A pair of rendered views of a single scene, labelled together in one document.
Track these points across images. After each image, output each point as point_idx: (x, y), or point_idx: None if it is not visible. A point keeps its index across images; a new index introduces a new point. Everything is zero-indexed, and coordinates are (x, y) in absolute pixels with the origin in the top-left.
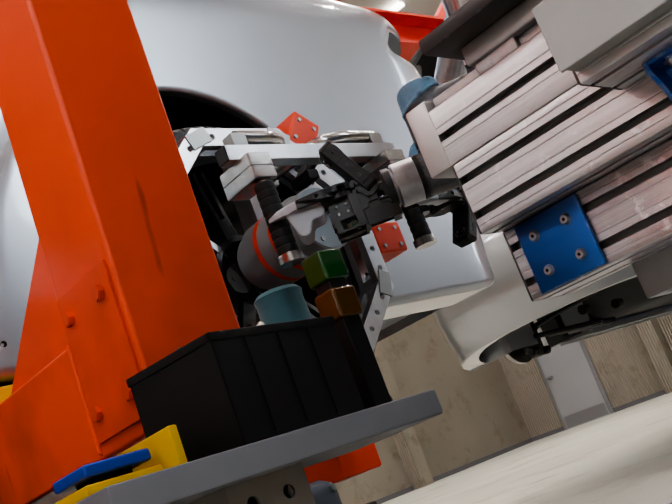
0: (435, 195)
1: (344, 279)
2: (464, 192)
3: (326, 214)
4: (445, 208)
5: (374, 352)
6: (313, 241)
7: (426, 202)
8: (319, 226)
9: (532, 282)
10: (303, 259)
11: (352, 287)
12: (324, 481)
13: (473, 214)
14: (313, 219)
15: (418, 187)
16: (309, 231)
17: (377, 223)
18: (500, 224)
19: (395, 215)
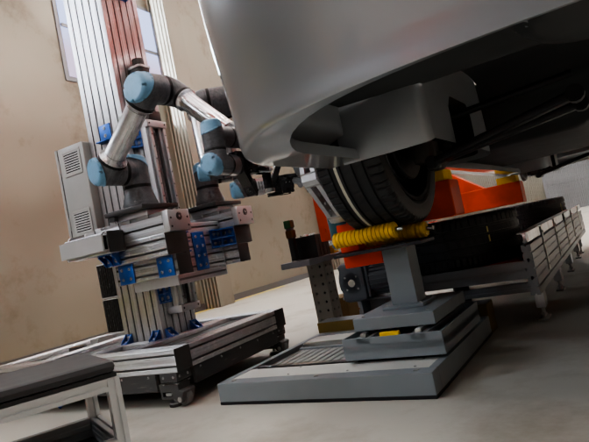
0: (253, 196)
1: (286, 229)
2: (250, 231)
3: (293, 179)
4: (251, 174)
5: (335, 208)
6: (302, 185)
7: (258, 174)
8: (297, 181)
9: (248, 255)
10: (308, 191)
11: (285, 231)
12: (339, 265)
13: (251, 236)
14: (295, 183)
15: (258, 193)
16: (299, 187)
17: (278, 194)
18: (247, 242)
19: (270, 196)
